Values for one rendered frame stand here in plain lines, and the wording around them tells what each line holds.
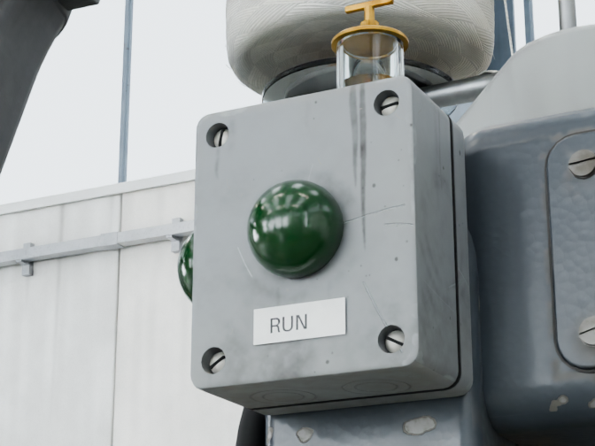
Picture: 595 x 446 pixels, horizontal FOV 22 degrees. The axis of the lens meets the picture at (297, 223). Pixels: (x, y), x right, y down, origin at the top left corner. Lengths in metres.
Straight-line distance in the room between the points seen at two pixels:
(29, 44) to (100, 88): 6.48
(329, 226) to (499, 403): 0.08
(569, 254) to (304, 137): 0.09
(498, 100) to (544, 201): 0.18
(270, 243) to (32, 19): 0.55
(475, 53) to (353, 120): 0.47
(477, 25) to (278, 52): 0.12
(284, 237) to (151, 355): 6.37
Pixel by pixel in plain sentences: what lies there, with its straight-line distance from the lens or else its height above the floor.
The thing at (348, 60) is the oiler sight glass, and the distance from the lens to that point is 0.56.
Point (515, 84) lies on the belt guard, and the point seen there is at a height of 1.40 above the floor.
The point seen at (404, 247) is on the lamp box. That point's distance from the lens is 0.44.
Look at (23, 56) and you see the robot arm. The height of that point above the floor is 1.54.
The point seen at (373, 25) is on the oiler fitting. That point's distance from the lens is 0.56.
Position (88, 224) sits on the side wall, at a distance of 7.19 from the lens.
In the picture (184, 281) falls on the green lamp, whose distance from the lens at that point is 0.49.
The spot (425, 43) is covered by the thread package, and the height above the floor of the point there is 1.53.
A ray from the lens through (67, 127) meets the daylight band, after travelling 7.47.
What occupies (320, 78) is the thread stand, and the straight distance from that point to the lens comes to 0.89.
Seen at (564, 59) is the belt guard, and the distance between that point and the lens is 0.63.
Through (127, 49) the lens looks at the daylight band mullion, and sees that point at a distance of 7.40.
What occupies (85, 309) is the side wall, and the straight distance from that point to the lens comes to 7.07.
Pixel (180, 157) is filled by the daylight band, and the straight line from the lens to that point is 7.05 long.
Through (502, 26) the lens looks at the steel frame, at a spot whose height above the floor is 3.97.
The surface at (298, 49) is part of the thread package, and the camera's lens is 0.91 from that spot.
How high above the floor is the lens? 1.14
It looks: 19 degrees up
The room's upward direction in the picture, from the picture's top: straight up
